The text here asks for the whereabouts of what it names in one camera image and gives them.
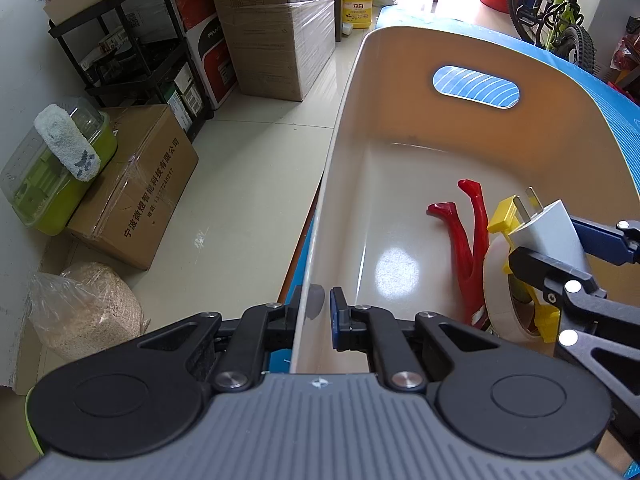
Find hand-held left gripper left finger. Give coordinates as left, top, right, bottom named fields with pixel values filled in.
left=135, top=285, right=305, bottom=394

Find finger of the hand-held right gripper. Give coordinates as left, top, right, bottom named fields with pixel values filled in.
left=570, top=215, right=640, bottom=267
left=507, top=246, right=640, bottom=441

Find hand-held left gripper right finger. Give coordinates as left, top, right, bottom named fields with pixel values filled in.
left=330, top=286, right=502, bottom=392

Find white power adapter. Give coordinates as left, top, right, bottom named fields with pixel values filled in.
left=507, top=186, right=591, bottom=273

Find pale tape roll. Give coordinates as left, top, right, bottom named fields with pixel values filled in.
left=482, top=232, right=551, bottom=343

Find yellow plastic tool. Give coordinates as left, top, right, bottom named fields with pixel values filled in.
left=487, top=195, right=562, bottom=343

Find red handled shears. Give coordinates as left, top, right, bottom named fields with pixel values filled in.
left=427, top=178, right=493, bottom=331

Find beige plastic basket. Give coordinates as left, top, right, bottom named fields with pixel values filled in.
left=289, top=26, right=640, bottom=376

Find blue silicone mat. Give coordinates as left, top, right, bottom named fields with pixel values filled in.
left=270, top=4, right=640, bottom=376

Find plastic bag of grain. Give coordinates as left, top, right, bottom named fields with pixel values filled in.
left=29, top=261, right=151, bottom=361

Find printed brown cardboard box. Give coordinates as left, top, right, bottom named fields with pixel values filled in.
left=67, top=105, right=199, bottom=271

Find white freezer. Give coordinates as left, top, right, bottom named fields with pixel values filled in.
left=587, top=0, right=640, bottom=77

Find green black bicycle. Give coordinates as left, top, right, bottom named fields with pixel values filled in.
left=506, top=0, right=598, bottom=73

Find lime green disc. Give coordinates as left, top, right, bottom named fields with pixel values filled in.
left=25, top=395, right=46, bottom=456

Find green container with clear lid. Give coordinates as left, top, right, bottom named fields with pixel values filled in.
left=0, top=102, right=118, bottom=236

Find wrapped brown cardboard box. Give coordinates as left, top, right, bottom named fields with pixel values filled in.
left=220, top=0, right=336, bottom=102

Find white cloth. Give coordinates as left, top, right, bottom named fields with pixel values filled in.
left=34, top=104, right=101, bottom=182

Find red black appliance box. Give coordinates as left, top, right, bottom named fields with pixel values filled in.
left=169, top=0, right=238, bottom=111

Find black metal rack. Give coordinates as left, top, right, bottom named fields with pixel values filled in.
left=48, top=0, right=213, bottom=141

